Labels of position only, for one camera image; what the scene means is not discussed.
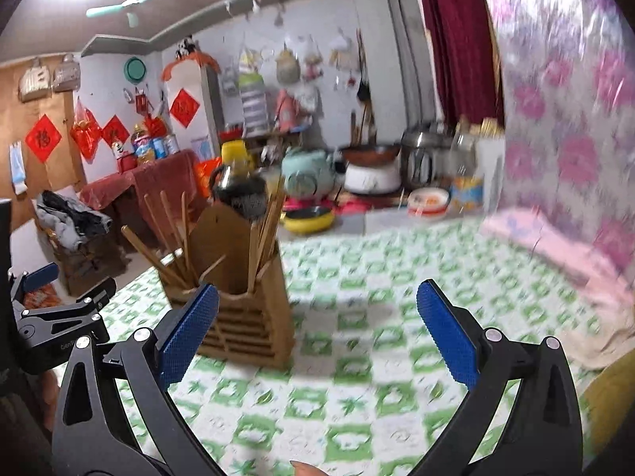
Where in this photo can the pale blue hanging packet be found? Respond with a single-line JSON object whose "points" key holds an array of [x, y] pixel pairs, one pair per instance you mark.
{"points": [[17, 166]]}

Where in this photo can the clear plastic oil bottle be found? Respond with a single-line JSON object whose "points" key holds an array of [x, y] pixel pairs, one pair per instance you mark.
{"points": [[466, 178]]}

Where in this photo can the floral plastic wall sheet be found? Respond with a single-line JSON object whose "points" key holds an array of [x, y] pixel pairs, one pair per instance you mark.
{"points": [[565, 109]]}

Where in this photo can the panda plush toy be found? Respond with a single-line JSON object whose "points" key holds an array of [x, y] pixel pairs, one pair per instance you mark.
{"points": [[184, 47]]}

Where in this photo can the yellow frying pan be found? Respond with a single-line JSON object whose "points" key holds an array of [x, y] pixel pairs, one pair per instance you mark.
{"points": [[307, 221]]}

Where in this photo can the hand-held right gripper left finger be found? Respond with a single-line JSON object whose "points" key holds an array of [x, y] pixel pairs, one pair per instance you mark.
{"points": [[191, 329]]}

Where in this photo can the pink floral blanket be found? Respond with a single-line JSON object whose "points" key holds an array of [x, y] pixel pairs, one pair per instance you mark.
{"points": [[545, 253]]}

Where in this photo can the clear plastic hanging bag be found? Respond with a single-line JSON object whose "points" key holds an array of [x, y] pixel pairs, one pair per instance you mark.
{"points": [[248, 62]]}

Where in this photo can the red square paper decoration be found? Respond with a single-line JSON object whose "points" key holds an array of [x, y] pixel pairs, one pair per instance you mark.
{"points": [[115, 130], [184, 107], [43, 137]]}

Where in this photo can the brown wicker basket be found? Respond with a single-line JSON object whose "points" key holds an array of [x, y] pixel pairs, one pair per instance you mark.
{"points": [[87, 265]]}

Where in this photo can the grey black clothes pile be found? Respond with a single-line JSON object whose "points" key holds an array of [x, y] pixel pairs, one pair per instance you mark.
{"points": [[69, 220]]}

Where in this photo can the orange red cloth cover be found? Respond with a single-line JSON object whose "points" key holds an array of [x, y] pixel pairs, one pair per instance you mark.
{"points": [[191, 61]]}

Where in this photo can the green plush toy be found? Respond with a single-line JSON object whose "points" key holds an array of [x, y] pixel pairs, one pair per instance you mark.
{"points": [[610, 396]]}

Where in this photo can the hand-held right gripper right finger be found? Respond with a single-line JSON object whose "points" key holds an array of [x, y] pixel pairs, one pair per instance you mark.
{"points": [[446, 332]]}

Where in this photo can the white cooker with pan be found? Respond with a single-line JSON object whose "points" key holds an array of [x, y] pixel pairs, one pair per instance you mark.
{"points": [[372, 179]]}

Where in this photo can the silver pressure cooker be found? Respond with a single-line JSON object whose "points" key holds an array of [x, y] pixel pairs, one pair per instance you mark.
{"points": [[421, 158]]}

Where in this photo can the teal ceiling fan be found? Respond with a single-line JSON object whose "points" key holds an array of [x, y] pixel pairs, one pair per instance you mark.
{"points": [[126, 4]]}

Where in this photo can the green patterned bedsheet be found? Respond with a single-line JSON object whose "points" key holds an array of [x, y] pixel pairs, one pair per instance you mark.
{"points": [[377, 357]]}

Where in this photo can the wooden chopstick holder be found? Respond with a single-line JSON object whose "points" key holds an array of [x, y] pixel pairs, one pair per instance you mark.
{"points": [[248, 322]]}

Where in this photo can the red white bowl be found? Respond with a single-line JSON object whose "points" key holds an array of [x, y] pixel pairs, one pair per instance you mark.
{"points": [[429, 202]]}

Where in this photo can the dark red curtain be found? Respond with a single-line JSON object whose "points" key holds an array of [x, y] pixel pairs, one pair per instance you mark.
{"points": [[456, 34]]}

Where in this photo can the red printed box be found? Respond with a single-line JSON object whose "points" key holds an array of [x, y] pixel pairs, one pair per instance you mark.
{"points": [[42, 299]]}

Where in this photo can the beige hanging cloth bag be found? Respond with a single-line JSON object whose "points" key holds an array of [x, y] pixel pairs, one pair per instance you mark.
{"points": [[342, 54]]}

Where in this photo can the red-brown wok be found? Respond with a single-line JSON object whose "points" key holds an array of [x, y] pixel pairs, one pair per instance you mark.
{"points": [[369, 153]]}

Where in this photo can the woven hanging bag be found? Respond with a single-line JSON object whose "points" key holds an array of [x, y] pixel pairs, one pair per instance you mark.
{"points": [[33, 82], [67, 72]]}

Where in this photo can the small hanging mesh bag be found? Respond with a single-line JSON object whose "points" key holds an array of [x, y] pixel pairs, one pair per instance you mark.
{"points": [[311, 64]]}

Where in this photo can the brown wooden door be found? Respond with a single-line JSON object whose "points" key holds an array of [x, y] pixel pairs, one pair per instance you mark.
{"points": [[54, 178]]}

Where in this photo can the white refrigerator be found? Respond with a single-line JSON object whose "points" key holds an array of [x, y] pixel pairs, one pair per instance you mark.
{"points": [[208, 104]]}

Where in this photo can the teal round plate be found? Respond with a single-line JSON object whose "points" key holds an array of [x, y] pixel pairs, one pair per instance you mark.
{"points": [[135, 69]]}

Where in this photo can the striped stacked storage container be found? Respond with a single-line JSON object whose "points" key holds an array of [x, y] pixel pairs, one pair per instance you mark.
{"points": [[253, 104]]}

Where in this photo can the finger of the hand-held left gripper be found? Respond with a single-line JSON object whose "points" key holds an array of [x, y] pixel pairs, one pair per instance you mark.
{"points": [[42, 273], [94, 295]]}

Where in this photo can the dark soy sauce bottle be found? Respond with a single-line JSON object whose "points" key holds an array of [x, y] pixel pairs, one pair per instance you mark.
{"points": [[238, 193]]}

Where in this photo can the straw hanging bag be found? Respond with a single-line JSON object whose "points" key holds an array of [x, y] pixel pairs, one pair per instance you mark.
{"points": [[287, 67]]}

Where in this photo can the red hanging ornament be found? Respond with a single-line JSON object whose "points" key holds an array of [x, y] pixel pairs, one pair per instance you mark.
{"points": [[85, 131]]}

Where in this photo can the person's right hand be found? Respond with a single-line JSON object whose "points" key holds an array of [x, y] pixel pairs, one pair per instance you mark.
{"points": [[307, 471]]}

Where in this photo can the orange red gift bag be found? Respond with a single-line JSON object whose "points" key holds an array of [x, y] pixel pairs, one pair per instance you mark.
{"points": [[206, 177]]}

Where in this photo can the mint green rice cooker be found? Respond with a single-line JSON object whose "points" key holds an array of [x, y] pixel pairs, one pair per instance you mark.
{"points": [[307, 173]]}

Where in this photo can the black hanging spatula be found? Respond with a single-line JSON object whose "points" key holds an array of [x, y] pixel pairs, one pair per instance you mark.
{"points": [[362, 91]]}

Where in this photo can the red pot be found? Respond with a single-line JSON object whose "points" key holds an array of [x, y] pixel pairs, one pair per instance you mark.
{"points": [[125, 162]]}

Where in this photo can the red cloth covered table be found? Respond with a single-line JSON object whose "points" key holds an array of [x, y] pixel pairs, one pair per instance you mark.
{"points": [[149, 178]]}

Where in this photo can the yellow cooking oil jug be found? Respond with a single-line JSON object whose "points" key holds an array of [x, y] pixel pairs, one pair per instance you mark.
{"points": [[144, 147]]}

